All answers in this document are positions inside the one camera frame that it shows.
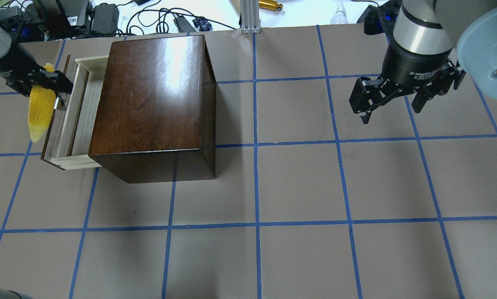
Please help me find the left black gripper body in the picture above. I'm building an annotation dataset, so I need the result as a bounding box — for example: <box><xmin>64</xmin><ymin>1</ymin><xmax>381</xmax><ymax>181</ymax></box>
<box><xmin>0</xmin><ymin>44</ymin><xmax>41</xmax><ymax>81</ymax></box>

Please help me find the dark wooden drawer box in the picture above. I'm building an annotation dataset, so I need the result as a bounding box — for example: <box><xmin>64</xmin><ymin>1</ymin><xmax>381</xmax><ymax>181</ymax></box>
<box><xmin>88</xmin><ymin>35</ymin><xmax>217</xmax><ymax>184</ymax></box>

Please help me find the wooden drawer with white handle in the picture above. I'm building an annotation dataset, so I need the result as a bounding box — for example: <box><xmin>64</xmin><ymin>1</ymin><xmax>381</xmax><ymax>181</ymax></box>
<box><xmin>41</xmin><ymin>55</ymin><xmax>108</xmax><ymax>170</ymax></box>

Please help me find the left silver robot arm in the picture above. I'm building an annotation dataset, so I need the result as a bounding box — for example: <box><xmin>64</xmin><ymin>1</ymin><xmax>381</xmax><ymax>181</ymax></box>
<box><xmin>0</xmin><ymin>27</ymin><xmax>73</xmax><ymax>97</ymax></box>

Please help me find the white light bulb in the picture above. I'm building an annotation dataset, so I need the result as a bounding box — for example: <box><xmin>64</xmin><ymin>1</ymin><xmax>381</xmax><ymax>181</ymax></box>
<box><xmin>331</xmin><ymin>0</ymin><xmax>348</xmax><ymax>25</ymax></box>

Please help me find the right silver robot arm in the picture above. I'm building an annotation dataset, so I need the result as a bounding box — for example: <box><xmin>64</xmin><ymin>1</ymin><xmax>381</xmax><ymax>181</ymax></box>
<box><xmin>349</xmin><ymin>0</ymin><xmax>497</xmax><ymax>124</ymax></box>

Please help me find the yellow toy corn cob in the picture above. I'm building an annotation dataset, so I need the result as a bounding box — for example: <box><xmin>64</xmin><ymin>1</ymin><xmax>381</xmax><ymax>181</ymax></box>
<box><xmin>28</xmin><ymin>85</ymin><xmax>57</xmax><ymax>143</ymax></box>

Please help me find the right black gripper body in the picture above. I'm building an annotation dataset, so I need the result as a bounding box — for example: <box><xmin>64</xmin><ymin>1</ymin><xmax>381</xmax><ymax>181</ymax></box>
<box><xmin>380</xmin><ymin>44</ymin><xmax>453</xmax><ymax>89</ymax></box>

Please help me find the black power brick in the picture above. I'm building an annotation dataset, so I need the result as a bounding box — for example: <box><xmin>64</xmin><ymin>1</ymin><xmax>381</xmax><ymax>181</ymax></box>
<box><xmin>91</xmin><ymin>3</ymin><xmax>119</xmax><ymax>34</ymax></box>

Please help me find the aluminium frame post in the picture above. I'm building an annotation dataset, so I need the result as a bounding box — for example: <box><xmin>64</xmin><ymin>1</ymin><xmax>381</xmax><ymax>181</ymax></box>
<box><xmin>240</xmin><ymin>0</ymin><xmax>261</xmax><ymax>34</ymax></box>

